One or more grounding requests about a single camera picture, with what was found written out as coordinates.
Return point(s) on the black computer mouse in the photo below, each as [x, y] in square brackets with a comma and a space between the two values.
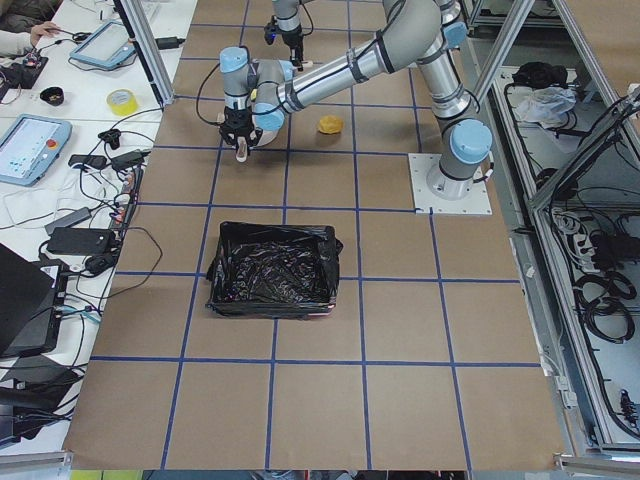
[98, 264]

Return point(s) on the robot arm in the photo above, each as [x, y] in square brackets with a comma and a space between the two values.
[286, 8]
[260, 93]

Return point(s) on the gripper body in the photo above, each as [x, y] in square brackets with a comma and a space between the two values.
[291, 39]
[235, 121]

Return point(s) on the small black bowl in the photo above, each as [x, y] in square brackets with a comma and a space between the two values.
[53, 96]

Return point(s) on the blue teach pendant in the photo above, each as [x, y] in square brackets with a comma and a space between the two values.
[30, 146]
[106, 48]

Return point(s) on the yellow tape roll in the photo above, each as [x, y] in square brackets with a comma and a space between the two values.
[122, 102]

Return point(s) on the blue teach pendant far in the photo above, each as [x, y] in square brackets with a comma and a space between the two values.
[106, 48]

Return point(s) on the beige plastic dustpan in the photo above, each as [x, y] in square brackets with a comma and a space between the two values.
[267, 137]

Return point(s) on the blue teach pendant near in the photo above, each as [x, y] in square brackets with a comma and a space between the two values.
[30, 146]

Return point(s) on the person's hand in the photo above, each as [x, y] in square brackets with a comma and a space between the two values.
[46, 29]

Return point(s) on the aluminium frame post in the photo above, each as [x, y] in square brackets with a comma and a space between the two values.
[140, 33]

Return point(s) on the crumpled white cloth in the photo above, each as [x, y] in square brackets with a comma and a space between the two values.
[547, 107]

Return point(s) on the black power adapter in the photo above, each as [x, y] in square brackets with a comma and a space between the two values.
[80, 241]

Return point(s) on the black-lined trash bin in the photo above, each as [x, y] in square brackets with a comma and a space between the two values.
[274, 271]

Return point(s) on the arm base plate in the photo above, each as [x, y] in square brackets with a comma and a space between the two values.
[434, 193]

